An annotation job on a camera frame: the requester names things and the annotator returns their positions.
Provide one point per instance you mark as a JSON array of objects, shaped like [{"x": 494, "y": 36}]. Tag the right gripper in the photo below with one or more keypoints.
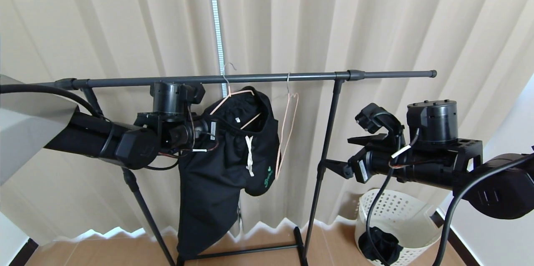
[{"x": 379, "y": 164}]

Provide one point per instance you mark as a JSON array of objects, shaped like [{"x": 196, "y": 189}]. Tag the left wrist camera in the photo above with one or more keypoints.
[{"x": 195, "y": 93}]

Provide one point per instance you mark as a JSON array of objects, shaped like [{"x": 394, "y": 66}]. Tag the white laundry basket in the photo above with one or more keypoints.
[{"x": 400, "y": 207}]

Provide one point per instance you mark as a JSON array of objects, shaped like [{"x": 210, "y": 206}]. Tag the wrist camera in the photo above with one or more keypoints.
[
  {"x": 195, "y": 93},
  {"x": 375, "y": 118}
]

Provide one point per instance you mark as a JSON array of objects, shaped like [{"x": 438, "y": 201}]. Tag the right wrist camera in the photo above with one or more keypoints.
[{"x": 375, "y": 118}]

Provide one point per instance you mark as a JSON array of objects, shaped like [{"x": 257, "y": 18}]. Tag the black garment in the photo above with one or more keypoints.
[{"x": 379, "y": 245}]

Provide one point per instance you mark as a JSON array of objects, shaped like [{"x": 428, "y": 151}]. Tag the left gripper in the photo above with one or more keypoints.
[{"x": 204, "y": 130}]

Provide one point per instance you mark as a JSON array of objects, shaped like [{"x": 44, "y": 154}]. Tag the black shorts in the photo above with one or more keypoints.
[{"x": 208, "y": 195}]

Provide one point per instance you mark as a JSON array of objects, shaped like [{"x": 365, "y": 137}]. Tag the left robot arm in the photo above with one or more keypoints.
[{"x": 83, "y": 141}]

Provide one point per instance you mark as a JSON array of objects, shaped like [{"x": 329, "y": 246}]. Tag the beige curtain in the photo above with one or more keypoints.
[{"x": 375, "y": 20}]

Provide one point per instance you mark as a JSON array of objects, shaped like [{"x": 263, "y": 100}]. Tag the black clothes rack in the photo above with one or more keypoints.
[{"x": 292, "y": 77}]

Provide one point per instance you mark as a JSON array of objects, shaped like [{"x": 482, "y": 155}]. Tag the pink clothes hanger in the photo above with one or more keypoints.
[
  {"x": 288, "y": 86},
  {"x": 229, "y": 92}
]

